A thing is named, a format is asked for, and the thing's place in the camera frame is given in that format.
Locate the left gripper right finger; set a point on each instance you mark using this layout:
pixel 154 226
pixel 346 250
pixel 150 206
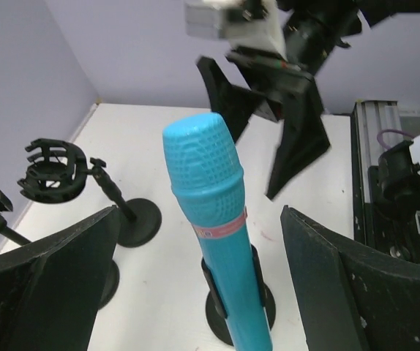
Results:
pixel 350 296

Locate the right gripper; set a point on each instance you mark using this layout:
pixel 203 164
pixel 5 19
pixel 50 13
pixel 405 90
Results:
pixel 277 90

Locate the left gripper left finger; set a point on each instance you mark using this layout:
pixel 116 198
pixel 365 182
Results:
pixel 50 289

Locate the teal microphone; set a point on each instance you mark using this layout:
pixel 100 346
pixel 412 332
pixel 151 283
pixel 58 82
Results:
pixel 207 179

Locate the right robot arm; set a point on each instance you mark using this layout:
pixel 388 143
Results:
pixel 313 29

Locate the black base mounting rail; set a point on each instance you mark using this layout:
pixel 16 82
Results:
pixel 385 146

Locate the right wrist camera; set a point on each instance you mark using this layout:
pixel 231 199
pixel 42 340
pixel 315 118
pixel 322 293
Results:
pixel 244 24

